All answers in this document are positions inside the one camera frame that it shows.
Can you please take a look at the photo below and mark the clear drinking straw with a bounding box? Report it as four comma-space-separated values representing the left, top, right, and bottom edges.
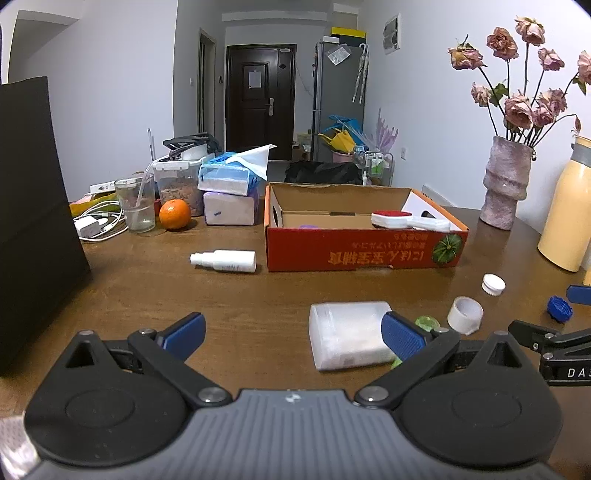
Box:
137, 162, 155, 208

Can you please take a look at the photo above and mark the purple feather decoration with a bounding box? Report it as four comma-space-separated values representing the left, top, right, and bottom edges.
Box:
374, 108, 399, 151

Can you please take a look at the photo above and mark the white power strip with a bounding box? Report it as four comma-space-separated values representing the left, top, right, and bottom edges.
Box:
90, 174, 144, 193

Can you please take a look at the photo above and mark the metal trolley cart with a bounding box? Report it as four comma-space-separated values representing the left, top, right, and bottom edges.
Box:
353, 145, 394, 185

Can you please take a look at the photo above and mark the white wall panel box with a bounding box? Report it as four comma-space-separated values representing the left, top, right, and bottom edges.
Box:
382, 14, 402, 55

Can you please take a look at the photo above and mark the yellow plastic item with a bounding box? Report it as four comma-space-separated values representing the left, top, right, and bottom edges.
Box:
69, 193, 122, 217

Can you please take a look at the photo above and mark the blue plastic bag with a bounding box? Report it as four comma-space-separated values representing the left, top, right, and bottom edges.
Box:
329, 114, 365, 139

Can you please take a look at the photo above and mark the yellow thermos jug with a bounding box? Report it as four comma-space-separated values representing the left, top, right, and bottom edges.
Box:
538, 135, 591, 273

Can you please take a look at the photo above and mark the orange cardboard box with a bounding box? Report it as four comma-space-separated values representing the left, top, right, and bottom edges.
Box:
264, 181, 469, 273

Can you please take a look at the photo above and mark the dark brown entrance door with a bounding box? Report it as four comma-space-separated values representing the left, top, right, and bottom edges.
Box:
225, 44, 296, 161

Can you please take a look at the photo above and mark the white folded umbrella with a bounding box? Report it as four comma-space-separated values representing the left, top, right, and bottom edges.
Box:
352, 44, 371, 104

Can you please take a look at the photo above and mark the clear food container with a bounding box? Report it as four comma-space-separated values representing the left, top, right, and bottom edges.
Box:
152, 157, 208, 217

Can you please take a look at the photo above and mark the blue bottle cap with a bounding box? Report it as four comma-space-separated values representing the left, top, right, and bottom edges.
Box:
547, 295, 574, 323

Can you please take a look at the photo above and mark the grey refrigerator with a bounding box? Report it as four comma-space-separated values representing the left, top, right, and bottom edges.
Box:
311, 39, 368, 162

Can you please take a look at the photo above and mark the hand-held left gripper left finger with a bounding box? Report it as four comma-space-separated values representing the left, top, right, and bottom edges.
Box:
65, 311, 234, 409

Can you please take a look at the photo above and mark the clear glass cup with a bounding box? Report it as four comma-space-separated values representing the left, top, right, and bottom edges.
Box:
115, 178, 156, 233

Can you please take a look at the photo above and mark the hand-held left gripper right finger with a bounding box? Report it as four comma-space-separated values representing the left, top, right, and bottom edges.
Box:
353, 311, 539, 409

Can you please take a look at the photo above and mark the white tape roll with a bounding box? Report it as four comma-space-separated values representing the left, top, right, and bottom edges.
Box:
447, 296, 485, 335

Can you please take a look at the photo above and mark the pink tissue box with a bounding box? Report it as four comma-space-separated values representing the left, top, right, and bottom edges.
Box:
203, 188, 260, 226

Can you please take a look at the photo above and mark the white spray bottle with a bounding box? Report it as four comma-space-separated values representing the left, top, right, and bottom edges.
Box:
190, 250, 257, 274

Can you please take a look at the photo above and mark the yellow plastic bag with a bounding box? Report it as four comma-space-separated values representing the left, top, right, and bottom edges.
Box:
318, 129, 354, 153

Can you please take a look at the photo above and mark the green cylindrical packet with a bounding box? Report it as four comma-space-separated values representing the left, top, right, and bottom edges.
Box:
390, 315, 441, 370

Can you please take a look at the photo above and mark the white translucent plastic box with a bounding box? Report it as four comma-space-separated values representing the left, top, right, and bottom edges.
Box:
308, 301, 399, 371

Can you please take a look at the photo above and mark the blue tissue pack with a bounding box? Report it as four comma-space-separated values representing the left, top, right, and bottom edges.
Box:
198, 144, 278, 197

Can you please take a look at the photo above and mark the bunch of dried pink roses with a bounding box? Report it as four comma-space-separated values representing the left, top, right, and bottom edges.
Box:
447, 16, 591, 148

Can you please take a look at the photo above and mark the black folding frame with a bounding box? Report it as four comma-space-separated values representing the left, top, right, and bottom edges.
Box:
163, 133, 218, 160

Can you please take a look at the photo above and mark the white charger plug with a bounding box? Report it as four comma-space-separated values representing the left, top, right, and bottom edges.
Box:
75, 217, 108, 239

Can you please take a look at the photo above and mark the pink stone vase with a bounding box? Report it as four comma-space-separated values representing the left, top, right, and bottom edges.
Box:
479, 136, 534, 230

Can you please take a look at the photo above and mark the white charger cable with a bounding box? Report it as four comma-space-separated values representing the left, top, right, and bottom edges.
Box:
74, 205, 129, 241

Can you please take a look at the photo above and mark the orange fruit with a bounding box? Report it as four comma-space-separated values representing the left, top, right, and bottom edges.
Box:
159, 199, 191, 231

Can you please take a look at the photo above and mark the red and white lint brush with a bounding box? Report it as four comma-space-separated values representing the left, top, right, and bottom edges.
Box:
370, 210, 451, 233

